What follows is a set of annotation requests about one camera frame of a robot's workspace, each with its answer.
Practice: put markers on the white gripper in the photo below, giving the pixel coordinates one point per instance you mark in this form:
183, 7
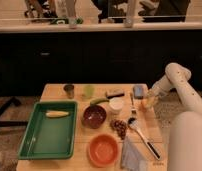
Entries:
154, 92

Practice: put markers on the red yellow apple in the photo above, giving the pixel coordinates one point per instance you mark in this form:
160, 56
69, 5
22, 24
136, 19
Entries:
146, 103

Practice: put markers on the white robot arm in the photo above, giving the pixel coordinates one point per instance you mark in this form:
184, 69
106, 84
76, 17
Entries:
185, 139

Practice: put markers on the blue sponge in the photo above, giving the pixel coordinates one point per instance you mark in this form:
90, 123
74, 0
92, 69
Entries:
138, 92

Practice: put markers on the white cup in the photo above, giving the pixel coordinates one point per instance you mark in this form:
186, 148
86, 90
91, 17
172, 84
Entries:
116, 105

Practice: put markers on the blackboard eraser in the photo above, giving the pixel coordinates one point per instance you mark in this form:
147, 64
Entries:
114, 93

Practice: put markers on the bunch of brown grapes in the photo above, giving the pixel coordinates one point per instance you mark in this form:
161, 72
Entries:
120, 127

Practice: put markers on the wooden table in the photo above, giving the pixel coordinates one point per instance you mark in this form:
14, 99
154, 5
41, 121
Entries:
79, 161

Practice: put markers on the green banana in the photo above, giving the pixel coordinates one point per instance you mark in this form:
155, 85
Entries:
98, 101

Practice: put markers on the dark red bowl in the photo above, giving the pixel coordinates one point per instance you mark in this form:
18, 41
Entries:
94, 116

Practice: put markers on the light green cup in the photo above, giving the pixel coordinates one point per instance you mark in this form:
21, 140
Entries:
88, 91

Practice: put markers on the grey blue cloth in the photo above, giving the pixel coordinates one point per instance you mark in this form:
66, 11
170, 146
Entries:
131, 158

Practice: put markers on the orange bowl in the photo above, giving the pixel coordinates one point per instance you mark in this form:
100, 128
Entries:
103, 150

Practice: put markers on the metal cup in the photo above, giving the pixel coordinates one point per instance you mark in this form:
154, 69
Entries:
69, 90

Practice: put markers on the yellow corn cob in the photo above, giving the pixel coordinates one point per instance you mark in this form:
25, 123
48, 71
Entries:
56, 114

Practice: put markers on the green plastic tray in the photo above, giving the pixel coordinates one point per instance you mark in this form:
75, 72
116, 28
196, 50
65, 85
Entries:
49, 138

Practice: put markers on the green object on ledge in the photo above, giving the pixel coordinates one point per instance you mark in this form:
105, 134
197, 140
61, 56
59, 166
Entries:
58, 21

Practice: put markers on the black office chair base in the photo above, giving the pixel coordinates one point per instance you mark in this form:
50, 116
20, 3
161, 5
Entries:
4, 107

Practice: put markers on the black handled spoon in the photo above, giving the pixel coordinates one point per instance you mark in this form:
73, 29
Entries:
134, 125

